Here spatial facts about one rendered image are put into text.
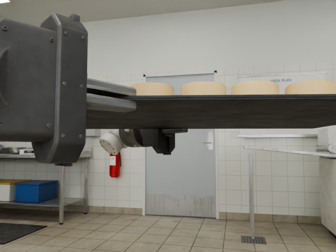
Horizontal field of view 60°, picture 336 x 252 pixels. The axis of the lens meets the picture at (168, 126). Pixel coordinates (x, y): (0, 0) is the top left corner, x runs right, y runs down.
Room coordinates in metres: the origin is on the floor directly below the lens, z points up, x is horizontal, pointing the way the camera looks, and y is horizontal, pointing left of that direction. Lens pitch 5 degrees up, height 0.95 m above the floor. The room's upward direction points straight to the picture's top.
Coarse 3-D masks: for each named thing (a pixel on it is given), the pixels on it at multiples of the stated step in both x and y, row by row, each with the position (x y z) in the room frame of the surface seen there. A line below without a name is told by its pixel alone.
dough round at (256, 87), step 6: (234, 84) 0.31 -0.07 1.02; (240, 84) 0.30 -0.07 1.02; (246, 84) 0.29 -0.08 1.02; (252, 84) 0.29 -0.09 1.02; (258, 84) 0.29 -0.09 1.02; (264, 84) 0.29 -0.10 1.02; (270, 84) 0.29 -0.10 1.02; (276, 84) 0.29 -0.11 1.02; (234, 90) 0.30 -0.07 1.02; (240, 90) 0.30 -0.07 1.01; (246, 90) 0.29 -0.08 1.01; (252, 90) 0.29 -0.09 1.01; (258, 90) 0.29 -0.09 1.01; (264, 90) 0.29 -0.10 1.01; (270, 90) 0.29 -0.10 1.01; (276, 90) 0.29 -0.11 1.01
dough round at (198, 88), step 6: (186, 84) 0.30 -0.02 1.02; (192, 84) 0.29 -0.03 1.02; (198, 84) 0.29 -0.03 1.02; (204, 84) 0.29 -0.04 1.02; (210, 84) 0.29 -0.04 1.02; (216, 84) 0.29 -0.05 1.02; (222, 84) 0.30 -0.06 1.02; (180, 90) 0.31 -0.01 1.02; (186, 90) 0.30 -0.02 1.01; (192, 90) 0.29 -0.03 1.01; (198, 90) 0.29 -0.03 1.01; (204, 90) 0.29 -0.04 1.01; (210, 90) 0.29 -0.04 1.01; (216, 90) 0.29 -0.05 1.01; (222, 90) 0.30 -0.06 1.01
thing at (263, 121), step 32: (128, 96) 0.27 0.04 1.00; (160, 96) 0.27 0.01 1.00; (192, 96) 0.27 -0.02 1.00; (224, 96) 0.27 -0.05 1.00; (256, 96) 0.27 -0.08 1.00; (288, 96) 0.27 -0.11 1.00; (320, 96) 0.27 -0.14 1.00; (96, 128) 0.67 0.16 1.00; (128, 128) 0.67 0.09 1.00; (160, 128) 0.67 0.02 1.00; (192, 128) 0.66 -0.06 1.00; (224, 128) 0.66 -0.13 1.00; (256, 128) 0.66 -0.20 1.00
